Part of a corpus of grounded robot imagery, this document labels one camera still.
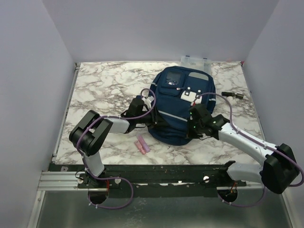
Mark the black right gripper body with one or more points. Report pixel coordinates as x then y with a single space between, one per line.
195 128

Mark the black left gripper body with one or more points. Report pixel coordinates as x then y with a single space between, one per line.
151 120

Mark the pink highlighter pen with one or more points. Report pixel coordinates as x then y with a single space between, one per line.
143 143

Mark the navy blue student backpack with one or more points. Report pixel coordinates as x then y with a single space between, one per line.
175 88

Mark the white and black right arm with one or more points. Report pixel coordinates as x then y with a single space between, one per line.
275 166

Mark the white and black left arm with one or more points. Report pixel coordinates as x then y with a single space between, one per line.
90 133

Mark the black and white cylinder tool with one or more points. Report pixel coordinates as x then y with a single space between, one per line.
232 94

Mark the clear plastic screw organiser box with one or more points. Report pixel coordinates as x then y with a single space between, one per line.
202 64

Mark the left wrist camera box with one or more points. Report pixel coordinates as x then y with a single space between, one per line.
149 101

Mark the aluminium front mounting rail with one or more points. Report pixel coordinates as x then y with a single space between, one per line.
154 196

